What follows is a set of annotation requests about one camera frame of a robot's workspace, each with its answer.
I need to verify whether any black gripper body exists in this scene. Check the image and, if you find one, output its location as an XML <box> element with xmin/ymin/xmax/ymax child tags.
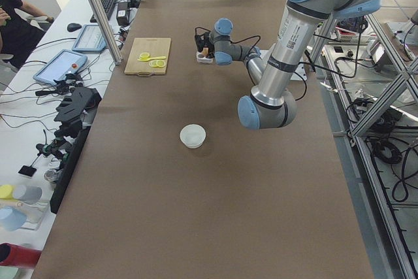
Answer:
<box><xmin>195</xmin><ymin>27</ymin><xmax>210</xmax><ymax>51</ymax></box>

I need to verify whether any brown egg from bowl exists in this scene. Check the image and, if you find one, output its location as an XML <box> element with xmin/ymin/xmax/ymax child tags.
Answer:
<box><xmin>202</xmin><ymin>47</ymin><xmax>209</xmax><ymax>57</ymax></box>

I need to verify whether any clear plastic egg box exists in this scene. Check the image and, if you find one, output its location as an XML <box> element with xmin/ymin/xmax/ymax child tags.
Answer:
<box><xmin>196</xmin><ymin>52</ymin><xmax>214</xmax><ymax>64</ymax></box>

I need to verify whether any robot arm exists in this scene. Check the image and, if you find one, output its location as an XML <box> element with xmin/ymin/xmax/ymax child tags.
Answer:
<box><xmin>195</xmin><ymin>0</ymin><xmax>381</xmax><ymax>129</ymax></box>

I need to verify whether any lemon slice front pair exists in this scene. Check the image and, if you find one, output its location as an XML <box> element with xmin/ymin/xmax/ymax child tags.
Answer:
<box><xmin>155</xmin><ymin>60</ymin><xmax>166</xmax><ymax>68</ymax></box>

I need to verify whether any wooden cutting board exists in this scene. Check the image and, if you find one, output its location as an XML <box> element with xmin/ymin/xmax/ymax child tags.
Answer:
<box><xmin>124</xmin><ymin>37</ymin><xmax>171</xmax><ymax>76</ymax></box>

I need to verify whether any lemon slice by knife tip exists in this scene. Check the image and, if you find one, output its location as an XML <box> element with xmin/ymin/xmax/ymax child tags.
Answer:
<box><xmin>140</xmin><ymin>52</ymin><xmax>150</xmax><ymax>59</ymax></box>

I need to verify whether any yellow plastic knife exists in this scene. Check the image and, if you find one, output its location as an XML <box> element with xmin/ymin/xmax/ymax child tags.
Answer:
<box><xmin>137</xmin><ymin>56</ymin><xmax>167</xmax><ymax>61</ymax></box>

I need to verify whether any white round bowl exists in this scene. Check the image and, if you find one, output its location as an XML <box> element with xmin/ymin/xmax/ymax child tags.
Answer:
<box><xmin>180</xmin><ymin>124</ymin><xmax>206</xmax><ymax>148</ymax></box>

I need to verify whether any black keyboard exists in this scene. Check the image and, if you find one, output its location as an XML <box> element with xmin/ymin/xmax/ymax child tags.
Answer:
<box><xmin>100</xmin><ymin>0</ymin><xmax>117</xmax><ymax>20</ymax></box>

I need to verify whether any blue teach pendant far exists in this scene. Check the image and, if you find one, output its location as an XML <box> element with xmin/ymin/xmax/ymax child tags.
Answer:
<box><xmin>72</xmin><ymin>24</ymin><xmax>106</xmax><ymax>54</ymax></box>

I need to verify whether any blue teach pendant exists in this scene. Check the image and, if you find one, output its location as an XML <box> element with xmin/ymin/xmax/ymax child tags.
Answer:
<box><xmin>33</xmin><ymin>50</ymin><xmax>88</xmax><ymax>86</ymax></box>
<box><xmin>72</xmin><ymin>24</ymin><xmax>106</xmax><ymax>54</ymax></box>

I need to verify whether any blue teach pendant near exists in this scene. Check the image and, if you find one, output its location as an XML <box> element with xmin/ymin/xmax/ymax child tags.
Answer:
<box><xmin>33</xmin><ymin>50</ymin><xmax>88</xmax><ymax>86</ymax></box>

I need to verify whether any aluminium frame post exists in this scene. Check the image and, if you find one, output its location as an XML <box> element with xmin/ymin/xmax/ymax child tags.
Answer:
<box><xmin>88</xmin><ymin>0</ymin><xmax>122</xmax><ymax>65</ymax></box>

